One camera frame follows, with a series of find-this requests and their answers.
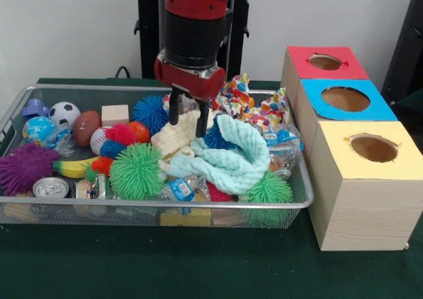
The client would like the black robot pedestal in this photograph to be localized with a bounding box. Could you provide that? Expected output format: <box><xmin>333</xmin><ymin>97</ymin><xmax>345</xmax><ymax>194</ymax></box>
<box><xmin>128</xmin><ymin>0</ymin><xmax>265</xmax><ymax>81</ymax></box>

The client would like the black panel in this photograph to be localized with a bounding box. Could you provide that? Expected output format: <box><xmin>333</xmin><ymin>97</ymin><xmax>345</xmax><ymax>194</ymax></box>
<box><xmin>383</xmin><ymin>0</ymin><xmax>423</xmax><ymax>108</ymax></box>

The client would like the light teal waffle cloth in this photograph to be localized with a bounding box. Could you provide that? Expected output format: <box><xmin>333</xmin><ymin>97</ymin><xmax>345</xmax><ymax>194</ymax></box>
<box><xmin>162</xmin><ymin>114</ymin><xmax>272</xmax><ymax>195</ymax></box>

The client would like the polka dot cloth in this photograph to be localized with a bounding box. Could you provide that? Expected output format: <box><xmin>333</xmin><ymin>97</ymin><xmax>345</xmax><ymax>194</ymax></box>
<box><xmin>248</xmin><ymin>87</ymin><xmax>291</xmax><ymax>133</ymax></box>

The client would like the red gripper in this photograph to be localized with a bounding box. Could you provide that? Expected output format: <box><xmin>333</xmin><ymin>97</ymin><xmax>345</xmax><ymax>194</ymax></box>
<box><xmin>154</xmin><ymin>52</ymin><xmax>227</xmax><ymax>138</ymax></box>

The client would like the small soccer ball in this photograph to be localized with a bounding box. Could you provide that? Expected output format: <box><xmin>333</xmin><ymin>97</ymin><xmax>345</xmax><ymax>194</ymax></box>
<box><xmin>49</xmin><ymin>101</ymin><xmax>81</xmax><ymax>126</ymax></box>

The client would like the clear wire mesh bin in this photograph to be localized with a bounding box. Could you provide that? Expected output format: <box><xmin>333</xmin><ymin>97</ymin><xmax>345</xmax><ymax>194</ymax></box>
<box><xmin>0</xmin><ymin>84</ymin><xmax>313</xmax><ymax>230</ymax></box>

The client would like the green spiky ball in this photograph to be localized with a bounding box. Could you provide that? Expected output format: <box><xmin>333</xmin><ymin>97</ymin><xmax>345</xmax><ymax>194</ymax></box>
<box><xmin>241</xmin><ymin>171</ymin><xmax>294</xmax><ymax>205</ymax></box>

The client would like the purple spiky ball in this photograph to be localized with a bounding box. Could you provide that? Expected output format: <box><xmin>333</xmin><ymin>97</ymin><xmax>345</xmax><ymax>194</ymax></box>
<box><xmin>0</xmin><ymin>144</ymin><xmax>60</xmax><ymax>196</ymax></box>

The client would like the cream waffle cloth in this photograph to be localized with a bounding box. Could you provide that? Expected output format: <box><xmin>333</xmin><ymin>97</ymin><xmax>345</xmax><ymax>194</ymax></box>
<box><xmin>151</xmin><ymin>109</ymin><xmax>212</xmax><ymax>161</ymax></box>

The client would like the heart print cloth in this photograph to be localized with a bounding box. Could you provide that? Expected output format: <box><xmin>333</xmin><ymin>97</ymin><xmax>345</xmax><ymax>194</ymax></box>
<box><xmin>211</xmin><ymin>73</ymin><xmax>255</xmax><ymax>118</ymax></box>

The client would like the wooden box with three holes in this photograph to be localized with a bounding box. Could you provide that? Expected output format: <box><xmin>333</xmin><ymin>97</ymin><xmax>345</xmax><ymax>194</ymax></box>
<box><xmin>280</xmin><ymin>46</ymin><xmax>423</xmax><ymax>251</ymax></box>

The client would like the blue globe ball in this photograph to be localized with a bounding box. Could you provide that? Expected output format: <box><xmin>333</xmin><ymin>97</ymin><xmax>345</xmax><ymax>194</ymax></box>
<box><xmin>22</xmin><ymin>116</ymin><xmax>57</xmax><ymax>146</ymax></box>

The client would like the dark green tablecloth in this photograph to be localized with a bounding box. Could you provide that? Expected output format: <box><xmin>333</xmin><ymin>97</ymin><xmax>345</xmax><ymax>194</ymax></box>
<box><xmin>0</xmin><ymin>77</ymin><xmax>423</xmax><ymax>299</ymax></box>

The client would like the green fuzzy monster toy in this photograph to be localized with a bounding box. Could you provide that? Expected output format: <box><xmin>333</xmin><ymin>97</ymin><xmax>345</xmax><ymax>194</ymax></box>
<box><xmin>109</xmin><ymin>142</ymin><xmax>165</xmax><ymax>200</ymax></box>

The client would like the blue spiky ball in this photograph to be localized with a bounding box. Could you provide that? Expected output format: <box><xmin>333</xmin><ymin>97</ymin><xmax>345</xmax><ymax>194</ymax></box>
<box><xmin>132</xmin><ymin>95</ymin><xmax>169</xmax><ymax>136</ymax></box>

